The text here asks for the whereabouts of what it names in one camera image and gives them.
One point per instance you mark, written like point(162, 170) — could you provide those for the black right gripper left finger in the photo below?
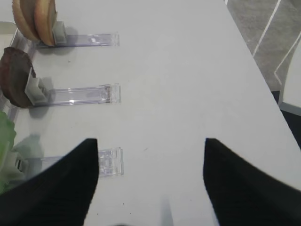
point(59, 196)

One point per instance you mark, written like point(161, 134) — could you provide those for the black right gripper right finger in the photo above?
point(243, 195)

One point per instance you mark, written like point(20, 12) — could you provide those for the clear lettuce holder track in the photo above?
point(110, 163)

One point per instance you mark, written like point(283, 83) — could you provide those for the upright green lettuce leaf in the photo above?
point(7, 137)

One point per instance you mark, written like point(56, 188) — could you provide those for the upright brown meat patty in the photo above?
point(15, 66)

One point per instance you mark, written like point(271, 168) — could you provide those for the clear patty holder track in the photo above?
point(40, 96)

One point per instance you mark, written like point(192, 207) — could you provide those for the clear bun holder track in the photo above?
point(64, 40)

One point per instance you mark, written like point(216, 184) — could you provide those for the sesame bun half near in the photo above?
point(44, 18)

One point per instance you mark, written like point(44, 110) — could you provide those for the sesame bun half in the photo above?
point(44, 18)
point(23, 13)

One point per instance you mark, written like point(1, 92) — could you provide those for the sesame bun half far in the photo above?
point(23, 13)

